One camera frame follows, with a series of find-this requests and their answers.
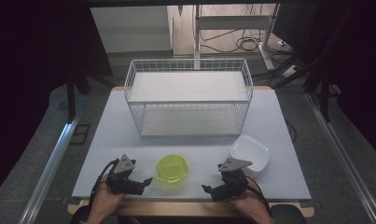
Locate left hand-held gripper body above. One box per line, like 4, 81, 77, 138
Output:
105, 154, 140, 196

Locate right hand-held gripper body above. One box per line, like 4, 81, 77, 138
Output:
217, 157, 254, 200

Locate green translucent bowl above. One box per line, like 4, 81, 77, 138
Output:
154, 153, 189, 185

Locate white square bowl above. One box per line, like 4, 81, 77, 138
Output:
229, 133, 272, 173

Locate white wire shelf rack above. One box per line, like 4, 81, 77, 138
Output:
123, 58, 255, 138

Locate person's right hand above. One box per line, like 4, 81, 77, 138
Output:
228, 177, 272, 219

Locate person's left hand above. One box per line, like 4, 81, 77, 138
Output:
88, 181, 127, 219

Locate black stool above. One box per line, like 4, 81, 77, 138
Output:
270, 203, 308, 224

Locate black stand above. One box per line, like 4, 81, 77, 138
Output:
269, 46, 334, 123
65, 68, 116, 123

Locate white power strip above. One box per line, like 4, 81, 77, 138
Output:
281, 64, 299, 78

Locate white cabinet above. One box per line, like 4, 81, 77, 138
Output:
90, 5, 174, 53

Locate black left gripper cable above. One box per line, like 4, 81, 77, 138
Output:
88, 158, 120, 206

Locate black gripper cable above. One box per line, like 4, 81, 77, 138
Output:
245, 175, 273, 217
88, 158, 120, 206

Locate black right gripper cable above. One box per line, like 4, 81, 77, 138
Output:
245, 175, 273, 217

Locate aluminium rail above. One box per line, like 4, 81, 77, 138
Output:
18, 111, 83, 224
304, 92, 376, 224

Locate thin black cable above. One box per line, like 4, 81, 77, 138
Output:
284, 119, 299, 145

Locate black floor cables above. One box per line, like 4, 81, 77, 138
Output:
200, 28, 291, 54

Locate white desk frame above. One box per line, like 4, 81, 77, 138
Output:
192, 3, 281, 71

